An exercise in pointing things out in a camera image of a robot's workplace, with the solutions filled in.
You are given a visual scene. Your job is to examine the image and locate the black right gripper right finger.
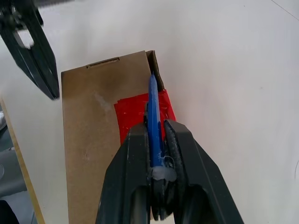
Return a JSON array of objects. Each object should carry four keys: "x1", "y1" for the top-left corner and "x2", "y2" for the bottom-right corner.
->
[{"x1": 163, "y1": 119, "x2": 245, "y2": 224}]

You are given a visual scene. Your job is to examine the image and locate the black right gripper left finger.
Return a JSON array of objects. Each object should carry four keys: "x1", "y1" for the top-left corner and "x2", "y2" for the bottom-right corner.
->
[{"x1": 94, "y1": 123, "x2": 151, "y2": 224}]

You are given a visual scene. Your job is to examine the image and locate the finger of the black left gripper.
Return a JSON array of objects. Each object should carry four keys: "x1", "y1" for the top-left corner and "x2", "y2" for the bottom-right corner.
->
[
  {"x1": 0, "y1": 30, "x2": 56, "y2": 101},
  {"x1": 25, "y1": 6, "x2": 60, "y2": 98}
]

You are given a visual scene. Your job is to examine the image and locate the blue utility cutter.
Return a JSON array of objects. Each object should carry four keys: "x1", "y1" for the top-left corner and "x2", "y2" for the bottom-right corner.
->
[{"x1": 143, "y1": 73, "x2": 178, "y2": 182}]

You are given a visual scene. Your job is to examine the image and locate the brown cardboard box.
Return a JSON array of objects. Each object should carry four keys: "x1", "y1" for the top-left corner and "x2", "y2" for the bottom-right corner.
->
[{"x1": 60, "y1": 49, "x2": 178, "y2": 224}]

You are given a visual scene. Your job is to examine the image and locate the red tape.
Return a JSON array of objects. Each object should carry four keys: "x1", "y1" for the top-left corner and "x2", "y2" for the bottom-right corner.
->
[{"x1": 114, "y1": 88, "x2": 178, "y2": 144}]

